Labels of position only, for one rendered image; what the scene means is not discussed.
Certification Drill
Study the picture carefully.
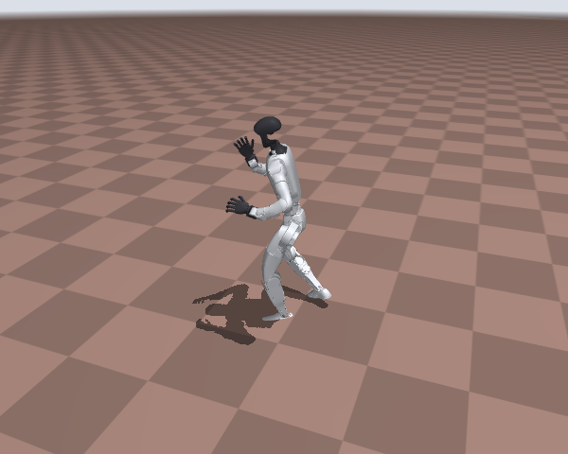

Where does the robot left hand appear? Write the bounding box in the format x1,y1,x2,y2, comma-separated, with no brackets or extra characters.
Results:
225,196,257,219

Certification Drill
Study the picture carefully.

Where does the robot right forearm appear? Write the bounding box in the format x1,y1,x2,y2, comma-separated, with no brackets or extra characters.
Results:
248,159,267,176

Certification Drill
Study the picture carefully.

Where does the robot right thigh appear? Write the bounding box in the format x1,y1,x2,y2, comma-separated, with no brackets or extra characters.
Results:
279,222,296,261

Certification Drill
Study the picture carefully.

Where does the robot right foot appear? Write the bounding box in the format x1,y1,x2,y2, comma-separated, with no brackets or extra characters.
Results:
307,287,331,300

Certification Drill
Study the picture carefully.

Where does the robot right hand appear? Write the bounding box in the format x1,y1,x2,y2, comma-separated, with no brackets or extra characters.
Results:
234,136,258,166

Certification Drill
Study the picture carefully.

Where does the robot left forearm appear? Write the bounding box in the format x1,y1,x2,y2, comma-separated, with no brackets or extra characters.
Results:
249,200,287,221

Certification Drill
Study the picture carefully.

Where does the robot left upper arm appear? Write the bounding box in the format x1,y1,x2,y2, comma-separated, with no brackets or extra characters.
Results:
268,160,293,214

